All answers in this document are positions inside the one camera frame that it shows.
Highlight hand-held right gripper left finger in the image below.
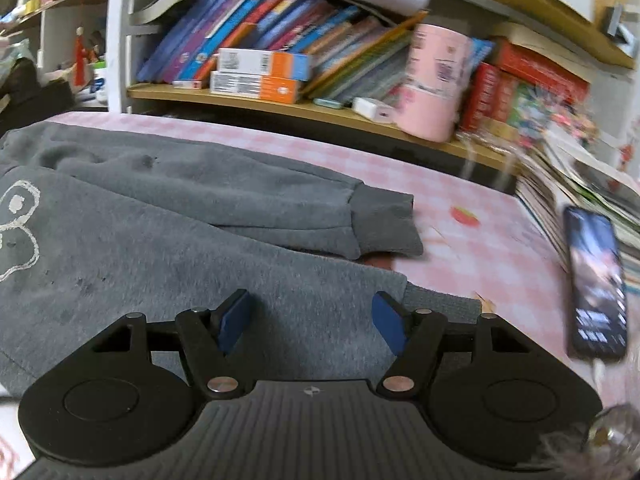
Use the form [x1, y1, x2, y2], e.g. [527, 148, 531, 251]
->
[92, 289, 253, 402]

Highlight orange white box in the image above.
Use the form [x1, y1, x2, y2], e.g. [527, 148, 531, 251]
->
[209, 71, 303, 105]
[217, 48, 313, 81]

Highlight clear glass object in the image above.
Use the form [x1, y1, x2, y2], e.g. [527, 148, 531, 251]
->
[585, 405, 640, 480]

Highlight black smartphone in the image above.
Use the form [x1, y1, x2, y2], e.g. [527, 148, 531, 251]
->
[562, 205, 630, 361]

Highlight red cardboard box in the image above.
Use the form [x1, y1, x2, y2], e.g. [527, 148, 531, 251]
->
[495, 40, 591, 106]

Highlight white charger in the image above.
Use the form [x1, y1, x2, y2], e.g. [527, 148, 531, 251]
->
[351, 96, 396, 123]

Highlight row of colourful books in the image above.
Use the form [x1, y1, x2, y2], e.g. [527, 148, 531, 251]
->
[136, 0, 416, 106]

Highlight pink cylindrical container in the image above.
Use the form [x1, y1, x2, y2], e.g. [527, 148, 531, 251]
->
[395, 22, 476, 143]

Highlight red figurine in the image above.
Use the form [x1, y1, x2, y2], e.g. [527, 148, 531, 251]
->
[72, 27, 88, 86]

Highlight white wooden bookshelf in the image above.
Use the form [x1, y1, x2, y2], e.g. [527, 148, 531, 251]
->
[0, 0, 640, 196]

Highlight stack of magazines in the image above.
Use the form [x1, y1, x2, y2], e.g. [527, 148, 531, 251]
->
[515, 125, 640, 296]

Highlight dark cloth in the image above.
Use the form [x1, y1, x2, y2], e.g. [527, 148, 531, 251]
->
[0, 57, 76, 133]

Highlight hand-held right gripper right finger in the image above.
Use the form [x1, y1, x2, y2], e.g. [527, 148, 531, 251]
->
[371, 291, 531, 404]

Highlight pink checkered tablecloth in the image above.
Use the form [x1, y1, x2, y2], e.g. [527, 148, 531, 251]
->
[0, 111, 636, 480]

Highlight thick gray book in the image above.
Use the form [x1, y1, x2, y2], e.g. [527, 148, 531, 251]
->
[127, 0, 201, 26]

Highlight gray sweatshirt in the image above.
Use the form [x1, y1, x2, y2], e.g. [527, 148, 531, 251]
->
[0, 121, 483, 401]

